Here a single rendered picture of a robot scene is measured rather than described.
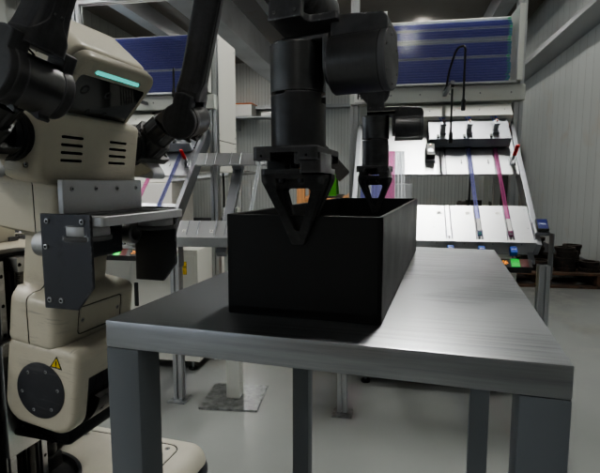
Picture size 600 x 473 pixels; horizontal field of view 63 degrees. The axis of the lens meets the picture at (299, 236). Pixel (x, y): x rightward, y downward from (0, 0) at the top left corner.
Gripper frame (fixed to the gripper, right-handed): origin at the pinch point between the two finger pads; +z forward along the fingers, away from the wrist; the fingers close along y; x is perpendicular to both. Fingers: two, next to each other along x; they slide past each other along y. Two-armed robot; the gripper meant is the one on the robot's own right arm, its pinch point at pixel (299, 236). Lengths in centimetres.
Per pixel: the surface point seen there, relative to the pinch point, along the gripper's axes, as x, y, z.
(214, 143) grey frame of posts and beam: 98, 178, -28
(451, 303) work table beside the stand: -15.7, 11.4, 9.0
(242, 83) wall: 419, 965, -236
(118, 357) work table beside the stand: 18.4, -6.5, 12.7
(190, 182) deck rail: 98, 152, -8
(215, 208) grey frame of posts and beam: 99, 178, 5
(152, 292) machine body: 123, 155, 46
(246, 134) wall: 413, 967, -124
